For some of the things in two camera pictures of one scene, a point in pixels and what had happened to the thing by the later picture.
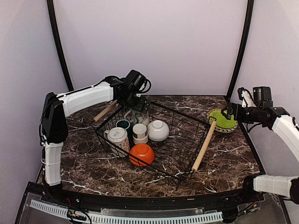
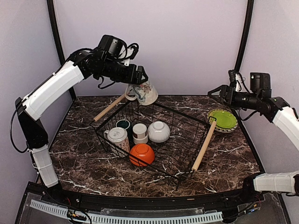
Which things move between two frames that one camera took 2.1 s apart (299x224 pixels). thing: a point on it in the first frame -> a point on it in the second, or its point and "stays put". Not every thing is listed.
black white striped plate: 226,131 stays put
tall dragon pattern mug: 138,118 -> 145,94
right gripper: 238,116 -> 224,89
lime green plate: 222,121 stays put
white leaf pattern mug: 118,136 stays put
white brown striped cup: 139,135 stays put
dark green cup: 123,123 stays put
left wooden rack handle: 98,116 stays put
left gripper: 139,107 -> 137,80
